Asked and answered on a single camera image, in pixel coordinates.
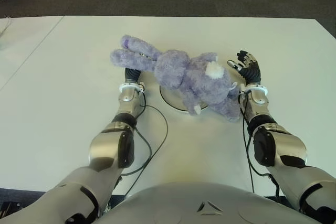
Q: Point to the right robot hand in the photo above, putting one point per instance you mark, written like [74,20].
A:
[250,73]

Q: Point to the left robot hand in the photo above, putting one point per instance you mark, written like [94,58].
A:
[132,75]

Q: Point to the purple plush bunny doll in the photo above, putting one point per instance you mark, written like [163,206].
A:
[183,77]

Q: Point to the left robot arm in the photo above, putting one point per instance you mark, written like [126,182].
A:
[109,145]

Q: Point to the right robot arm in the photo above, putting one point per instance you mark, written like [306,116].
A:
[278,150]

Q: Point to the white plate black rim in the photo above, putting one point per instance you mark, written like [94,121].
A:
[173,100]

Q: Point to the silver robot torso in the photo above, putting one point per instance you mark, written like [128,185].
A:
[204,208]

